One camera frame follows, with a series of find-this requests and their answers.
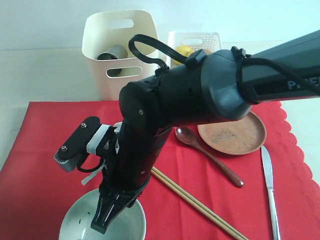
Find silver table knife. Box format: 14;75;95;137
261;145;281;240

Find red table cloth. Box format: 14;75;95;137
0;101;320;240

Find white perforated plastic basket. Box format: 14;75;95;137
167;30;222;55

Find dark wooden spoon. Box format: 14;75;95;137
174;126;245;188

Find brown wooden plate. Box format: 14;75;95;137
197;112;267;155

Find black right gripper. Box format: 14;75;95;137
90;122;172;234

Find cream plastic bin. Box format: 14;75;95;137
81;10;158;101

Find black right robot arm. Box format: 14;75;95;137
91;31;320;234

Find yellow lemon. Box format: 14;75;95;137
174;45;195;58

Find stainless steel cup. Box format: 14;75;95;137
97;44;128;77

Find pale green ceramic bowl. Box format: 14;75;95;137
58;189;147;240

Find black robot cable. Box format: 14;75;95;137
128;34;201;73

